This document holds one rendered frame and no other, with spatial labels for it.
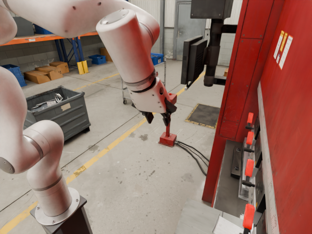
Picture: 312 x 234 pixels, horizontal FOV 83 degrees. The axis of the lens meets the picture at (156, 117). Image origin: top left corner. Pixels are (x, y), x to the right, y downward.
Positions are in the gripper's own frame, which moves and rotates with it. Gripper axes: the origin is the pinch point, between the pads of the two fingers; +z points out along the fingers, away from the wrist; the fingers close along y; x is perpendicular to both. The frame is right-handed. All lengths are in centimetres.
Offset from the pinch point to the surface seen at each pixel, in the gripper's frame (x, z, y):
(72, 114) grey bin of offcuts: -67, 118, 211
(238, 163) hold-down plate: -29, 81, -25
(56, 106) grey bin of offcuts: -59, 89, 208
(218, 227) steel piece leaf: 17, 49, -21
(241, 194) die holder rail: -7, 73, -28
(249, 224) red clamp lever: 17.7, 18.7, -29.4
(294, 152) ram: 5.4, -2.1, -35.0
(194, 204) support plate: 11, 51, -8
